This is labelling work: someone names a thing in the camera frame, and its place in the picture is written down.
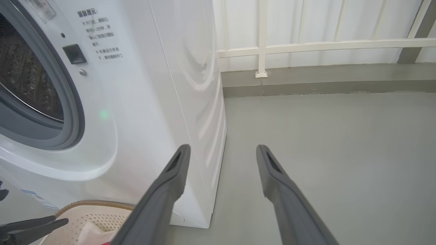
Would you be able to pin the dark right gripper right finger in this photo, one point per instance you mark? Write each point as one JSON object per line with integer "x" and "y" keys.
{"x": 289, "y": 207}

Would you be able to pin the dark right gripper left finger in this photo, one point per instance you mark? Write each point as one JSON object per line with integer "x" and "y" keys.
{"x": 160, "y": 200}

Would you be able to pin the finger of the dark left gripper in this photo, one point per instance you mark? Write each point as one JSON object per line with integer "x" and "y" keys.
{"x": 24, "y": 224}
{"x": 37, "y": 233}

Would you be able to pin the white garment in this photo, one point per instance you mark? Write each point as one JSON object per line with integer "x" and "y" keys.
{"x": 93, "y": 234}

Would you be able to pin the cream laundry basket brown rim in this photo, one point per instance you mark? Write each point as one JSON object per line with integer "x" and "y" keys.
{"x": 85, "y": 212}

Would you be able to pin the white washing machine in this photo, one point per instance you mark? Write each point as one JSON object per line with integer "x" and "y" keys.
{"x": 153, "y": 85}

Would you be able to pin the small white machine sticker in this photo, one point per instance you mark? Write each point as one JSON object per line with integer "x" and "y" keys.
{"x": 42, "y": 8}

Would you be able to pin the blue energy label sticker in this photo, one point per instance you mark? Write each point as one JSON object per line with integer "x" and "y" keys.
{"x": 39, "y": 199}

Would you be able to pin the white metal railing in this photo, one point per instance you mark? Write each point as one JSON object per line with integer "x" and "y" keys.
{"x": 262, "y": 34}

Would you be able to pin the grey metal post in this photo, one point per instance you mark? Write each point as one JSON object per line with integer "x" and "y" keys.
{"x": 417, "y": 37}

